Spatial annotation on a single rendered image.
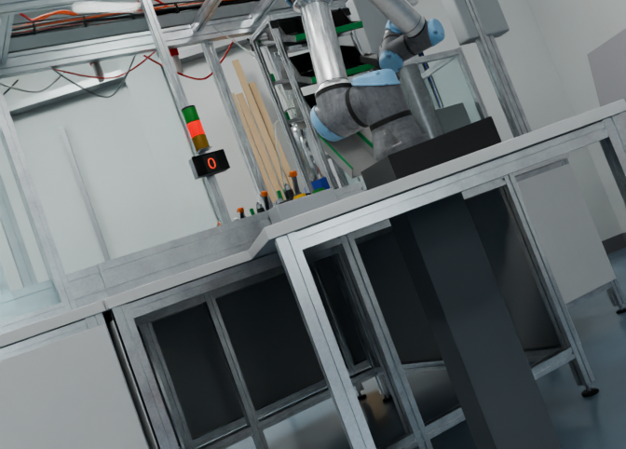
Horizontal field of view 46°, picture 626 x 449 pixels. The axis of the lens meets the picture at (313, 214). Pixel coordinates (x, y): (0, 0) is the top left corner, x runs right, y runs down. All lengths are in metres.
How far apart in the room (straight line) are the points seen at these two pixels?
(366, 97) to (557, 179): 2.13
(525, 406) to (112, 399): 1.03
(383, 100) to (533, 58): 5.10
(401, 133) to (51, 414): 1.11
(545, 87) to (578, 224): 3.12
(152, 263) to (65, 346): 0.33
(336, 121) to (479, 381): 0.76
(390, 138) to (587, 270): 2.18
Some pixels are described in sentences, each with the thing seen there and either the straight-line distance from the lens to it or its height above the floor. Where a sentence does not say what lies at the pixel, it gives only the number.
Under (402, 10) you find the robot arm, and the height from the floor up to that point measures 1.36.
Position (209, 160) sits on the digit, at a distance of 2.54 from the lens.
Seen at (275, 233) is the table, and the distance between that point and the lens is 1.57.
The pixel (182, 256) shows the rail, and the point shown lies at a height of 0.91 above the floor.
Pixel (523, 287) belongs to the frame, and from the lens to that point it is 2.88.
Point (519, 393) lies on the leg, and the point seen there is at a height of 0.28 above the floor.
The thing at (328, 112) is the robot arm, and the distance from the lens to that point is 2.01.
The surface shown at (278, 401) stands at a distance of 3.97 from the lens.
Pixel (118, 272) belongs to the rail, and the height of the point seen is 0.92.
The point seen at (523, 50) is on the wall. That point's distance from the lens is 6.96.
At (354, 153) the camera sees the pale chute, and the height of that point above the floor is 1.08.
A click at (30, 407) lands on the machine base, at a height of 0.67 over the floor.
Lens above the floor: 0.73
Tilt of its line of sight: 4 degrees up
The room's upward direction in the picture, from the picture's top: 21 degrees counter-clockwise
